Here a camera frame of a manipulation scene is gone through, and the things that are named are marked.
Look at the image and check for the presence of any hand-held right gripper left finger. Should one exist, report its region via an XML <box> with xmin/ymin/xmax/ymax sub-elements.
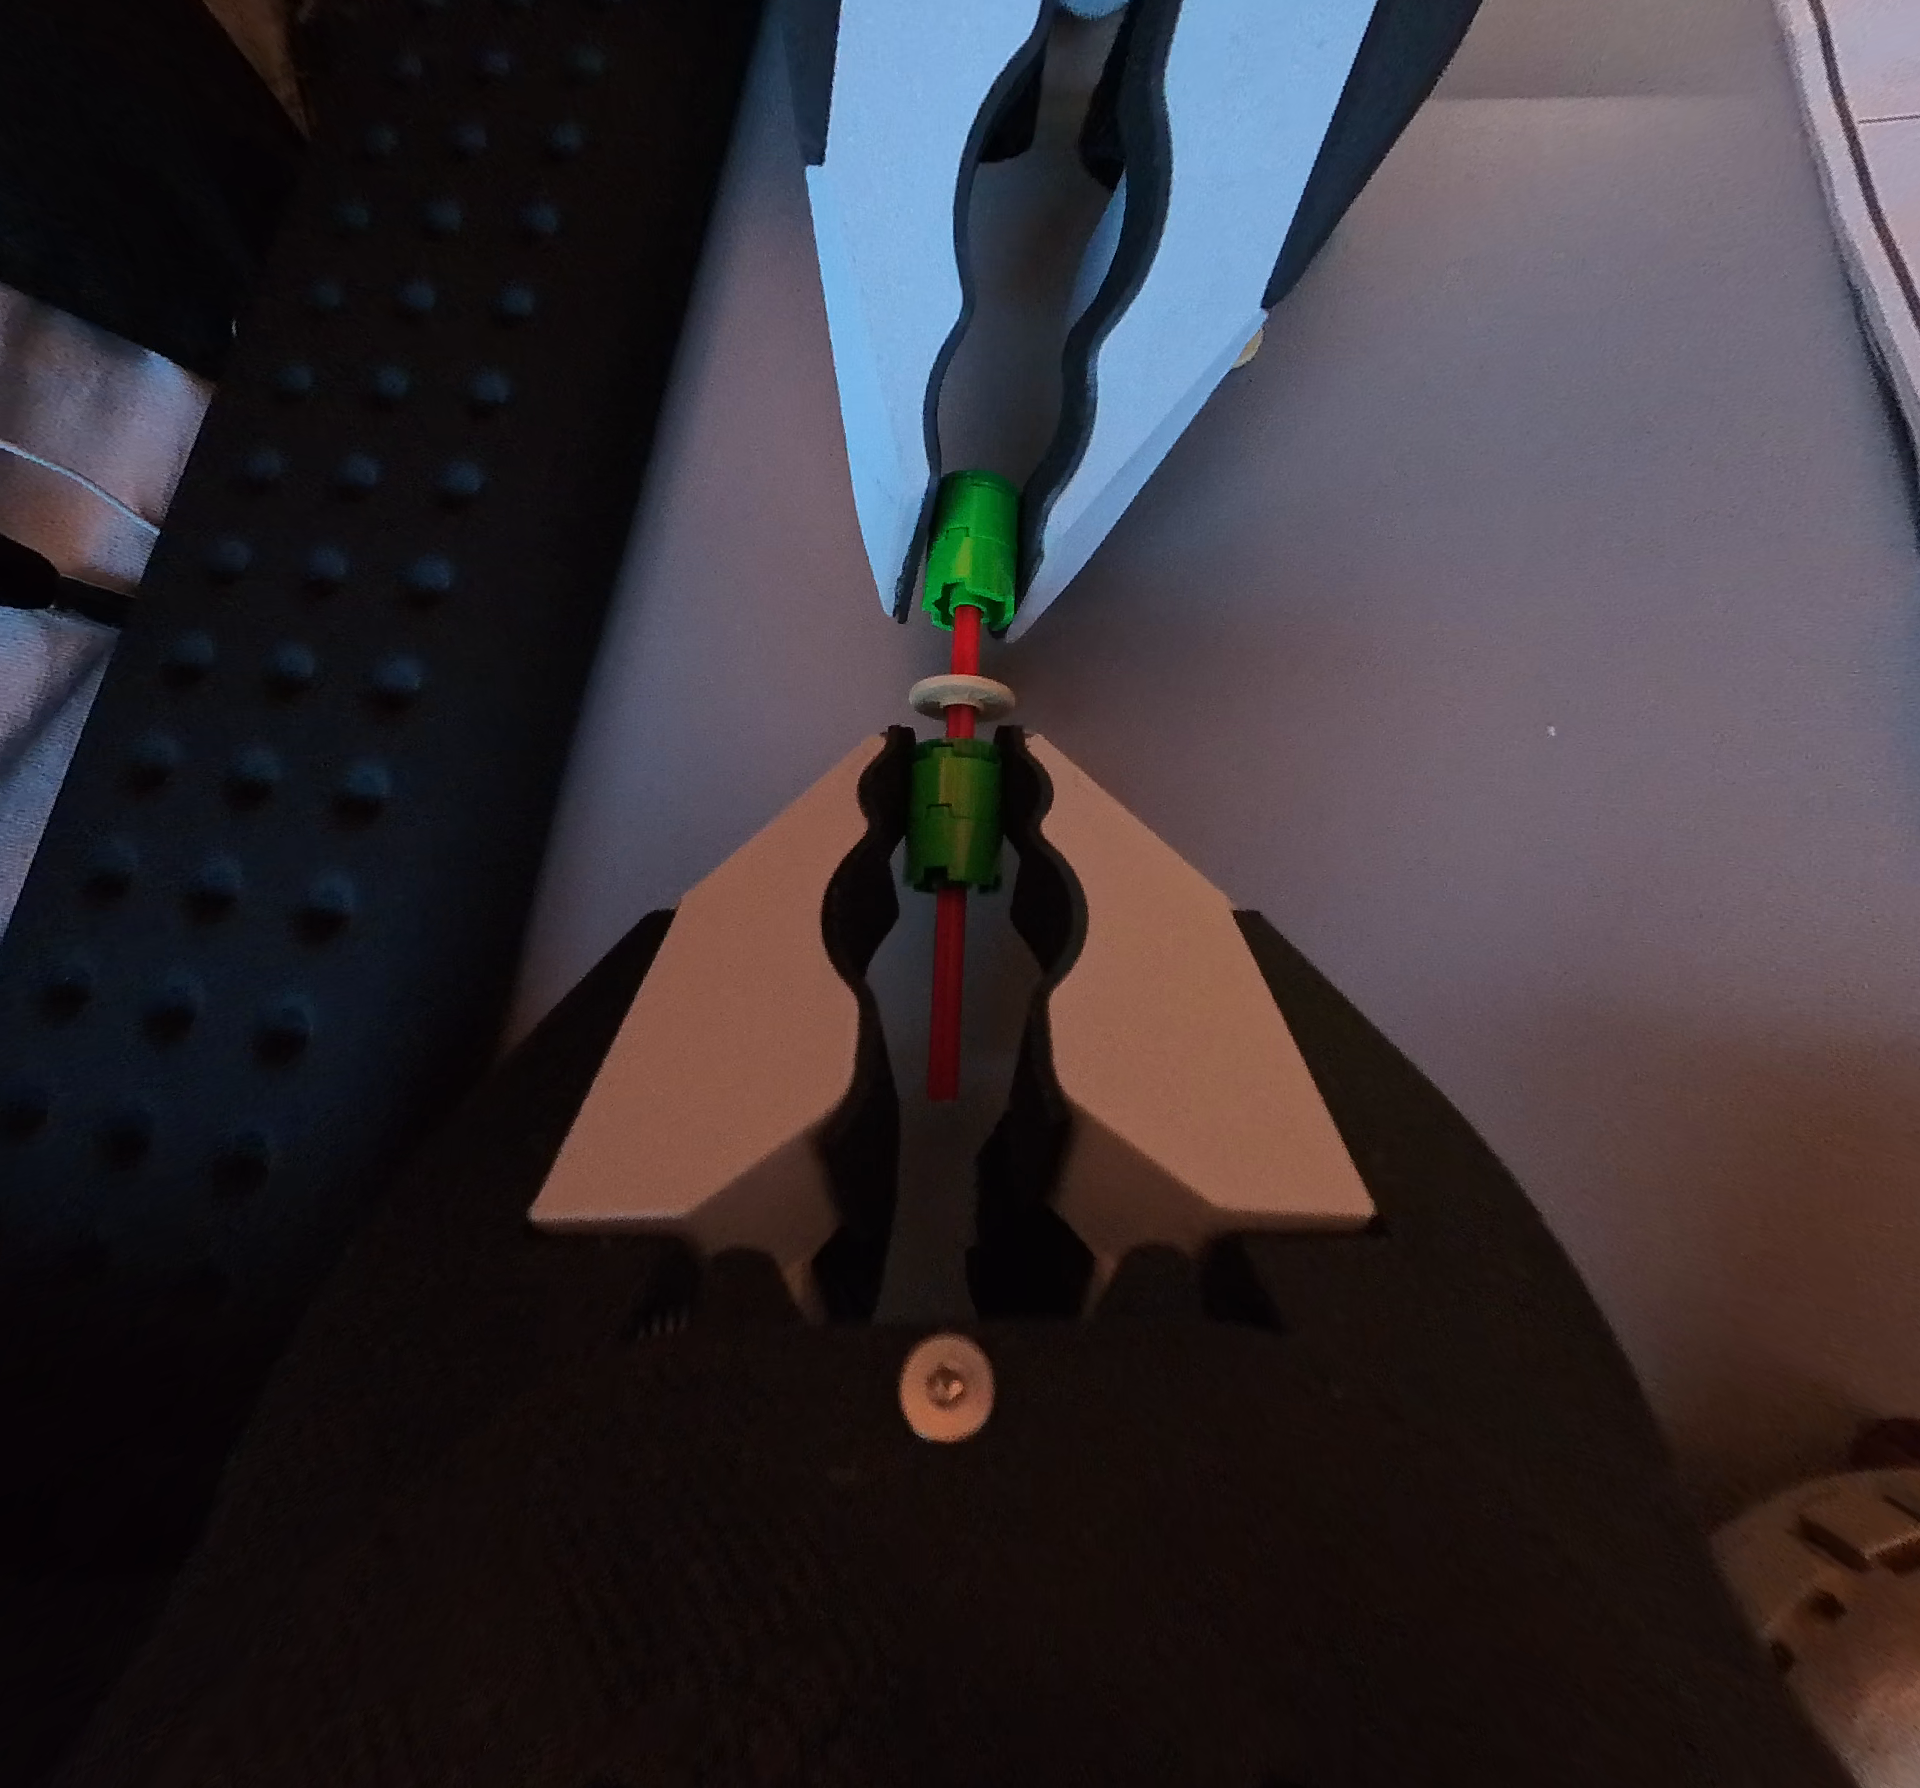
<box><xmin>530</xmin><ymin>724</ymin><xmax>917</xmax><ymax>1322</ymax></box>

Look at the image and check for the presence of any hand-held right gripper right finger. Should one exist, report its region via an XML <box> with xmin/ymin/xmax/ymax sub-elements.
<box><xmin>973</xmin><ymin>724</ymin><xmax>1373</xmax><ymax>1322</ymax></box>

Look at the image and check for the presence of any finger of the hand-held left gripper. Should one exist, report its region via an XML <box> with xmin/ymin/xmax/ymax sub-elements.
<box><xmin>999</xmin><ymin>0</ymin><xmax>1409</xmax><ymax>644</ymax></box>
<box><xmin>801</xmin><ymin>0</ymin><xmax>1066</xmax><ymax>621</ymax></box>

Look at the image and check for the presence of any red axle rod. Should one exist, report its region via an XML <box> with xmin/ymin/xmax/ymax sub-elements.
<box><xmin>928</xmin><ymin>600</ymin><xmax>990</xmax><ymax>1104</ymax></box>

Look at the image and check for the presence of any green round brick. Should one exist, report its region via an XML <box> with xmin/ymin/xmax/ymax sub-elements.
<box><xmin>902</xmin><ymin>738</ymin><xmax>1004</xmax><ymax>896</ymax></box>
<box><xmin>918</xmin><ymin>468</ymin><xmax>1025</xmax><ymax>635</ymax></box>

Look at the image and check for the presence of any grey desk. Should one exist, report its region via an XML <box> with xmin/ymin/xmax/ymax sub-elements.
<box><xmin>496</xmin><ymin>0</ymin><xmax>1920</xmax><ymax>1536</ymax></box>

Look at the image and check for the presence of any open instruction booklet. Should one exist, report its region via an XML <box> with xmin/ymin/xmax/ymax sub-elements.
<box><xmin>1740</xmin><ymin>0</ymin><xmax>1920</xmax><ymax>461</ymax></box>

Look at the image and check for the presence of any black studded mat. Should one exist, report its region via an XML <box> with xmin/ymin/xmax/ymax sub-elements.
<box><xmin>0</xmin><ymin>0</ymin><xmax>784</xmax><ymax>1788</ymax></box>

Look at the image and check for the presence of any person's dark jacket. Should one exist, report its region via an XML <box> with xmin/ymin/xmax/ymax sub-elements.
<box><xmin>0</xmin><ymin>0</ymin><xmax>300</xmax><ymax>381</ymax></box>

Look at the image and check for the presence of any tan round pot model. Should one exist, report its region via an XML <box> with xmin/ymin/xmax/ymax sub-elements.
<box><xmin>1708</xmin><ymin>1421</ymin><xmax>1920</xmax><ymax>1788</ymax></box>

